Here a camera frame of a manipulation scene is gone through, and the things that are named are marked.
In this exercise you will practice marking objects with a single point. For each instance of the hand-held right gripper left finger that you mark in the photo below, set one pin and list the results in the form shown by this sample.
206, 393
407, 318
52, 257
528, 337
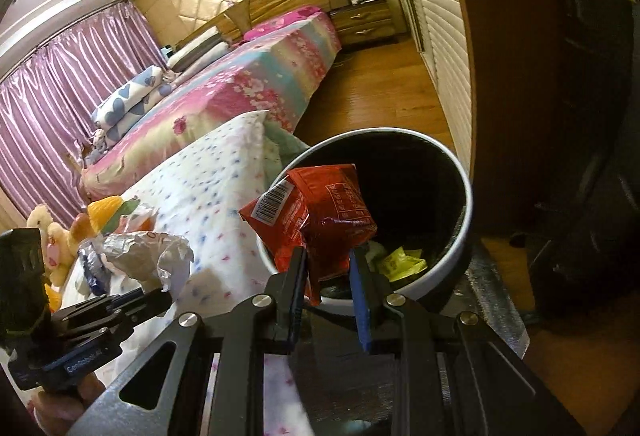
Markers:
298, 283

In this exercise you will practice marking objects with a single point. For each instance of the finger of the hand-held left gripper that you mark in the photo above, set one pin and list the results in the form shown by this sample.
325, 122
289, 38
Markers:
120, 303
95, 331

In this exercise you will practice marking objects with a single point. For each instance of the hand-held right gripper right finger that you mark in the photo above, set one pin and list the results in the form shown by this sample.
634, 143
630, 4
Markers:
361, 303

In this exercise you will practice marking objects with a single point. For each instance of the silver foil wrapper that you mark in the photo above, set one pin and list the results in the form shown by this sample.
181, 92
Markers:
145, 256

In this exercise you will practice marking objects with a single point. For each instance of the red snack packet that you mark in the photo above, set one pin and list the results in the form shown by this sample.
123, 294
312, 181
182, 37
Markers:
310, 211

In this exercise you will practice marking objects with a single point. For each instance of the round white trash bin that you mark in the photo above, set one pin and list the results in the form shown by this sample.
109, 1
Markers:
442, 266

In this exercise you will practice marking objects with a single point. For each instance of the person's left hand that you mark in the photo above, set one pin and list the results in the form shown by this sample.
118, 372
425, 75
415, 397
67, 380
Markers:
65, 408

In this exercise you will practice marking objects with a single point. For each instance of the cream teddy bear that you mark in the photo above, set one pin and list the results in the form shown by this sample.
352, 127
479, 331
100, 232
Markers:
52, 241

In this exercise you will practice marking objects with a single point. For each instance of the blue silver wrapper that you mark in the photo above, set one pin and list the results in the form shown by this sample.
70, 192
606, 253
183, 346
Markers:
92, 266

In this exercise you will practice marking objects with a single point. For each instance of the yellow wrapper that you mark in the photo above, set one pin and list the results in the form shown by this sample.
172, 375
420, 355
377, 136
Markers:
400, 263

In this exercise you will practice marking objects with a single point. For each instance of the orange yellow packet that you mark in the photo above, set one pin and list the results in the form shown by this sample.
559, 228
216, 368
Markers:
105, 213

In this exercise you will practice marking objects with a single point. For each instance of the green cloth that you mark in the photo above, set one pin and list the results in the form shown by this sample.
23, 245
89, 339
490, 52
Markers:
285, 145

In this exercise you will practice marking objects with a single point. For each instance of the small grey stuffed toy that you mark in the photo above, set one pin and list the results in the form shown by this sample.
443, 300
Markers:
100, 139

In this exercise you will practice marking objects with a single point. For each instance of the shiny purple curtain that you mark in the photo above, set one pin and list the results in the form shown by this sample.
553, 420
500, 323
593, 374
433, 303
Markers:
65, 80

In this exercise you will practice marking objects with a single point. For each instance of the folded heart print quilt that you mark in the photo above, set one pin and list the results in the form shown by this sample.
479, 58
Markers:
130, 98

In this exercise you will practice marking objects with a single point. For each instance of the bed with floral sheet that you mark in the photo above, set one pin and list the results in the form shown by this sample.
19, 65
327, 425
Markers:
240, 75

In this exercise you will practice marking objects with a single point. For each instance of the stack of striped pillows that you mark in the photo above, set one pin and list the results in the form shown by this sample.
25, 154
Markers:
200, 48

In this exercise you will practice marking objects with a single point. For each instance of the pink floral pillow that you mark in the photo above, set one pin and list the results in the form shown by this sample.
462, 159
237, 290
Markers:
285, 20

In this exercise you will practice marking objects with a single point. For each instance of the wooden nightstand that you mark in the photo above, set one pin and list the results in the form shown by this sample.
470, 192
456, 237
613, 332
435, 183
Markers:
367, 23

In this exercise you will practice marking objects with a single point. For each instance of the cream louvered wardrobe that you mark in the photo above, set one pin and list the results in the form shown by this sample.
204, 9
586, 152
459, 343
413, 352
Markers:
440, 40

